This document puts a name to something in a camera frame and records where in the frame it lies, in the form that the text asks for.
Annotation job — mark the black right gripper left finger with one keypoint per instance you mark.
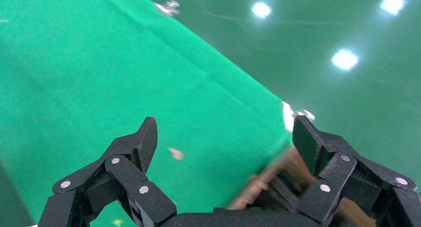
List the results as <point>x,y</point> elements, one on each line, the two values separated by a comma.
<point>131,176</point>

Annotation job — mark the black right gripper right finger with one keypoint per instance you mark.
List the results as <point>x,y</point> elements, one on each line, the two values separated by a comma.
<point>342,173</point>

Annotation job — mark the small cardboard scrap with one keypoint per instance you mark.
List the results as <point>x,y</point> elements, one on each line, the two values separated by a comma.
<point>176,153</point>

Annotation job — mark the large open cardboard carton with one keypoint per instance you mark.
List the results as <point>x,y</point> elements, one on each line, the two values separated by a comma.
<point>263,182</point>

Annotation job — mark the black foam insert block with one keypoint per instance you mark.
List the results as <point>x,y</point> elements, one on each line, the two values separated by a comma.
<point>286,189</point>

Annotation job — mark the silver binder clip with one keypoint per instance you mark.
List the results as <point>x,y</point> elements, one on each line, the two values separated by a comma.
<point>167,7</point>
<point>287,115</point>

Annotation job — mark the green table cloth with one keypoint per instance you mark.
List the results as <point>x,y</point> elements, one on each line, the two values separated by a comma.
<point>98,71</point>

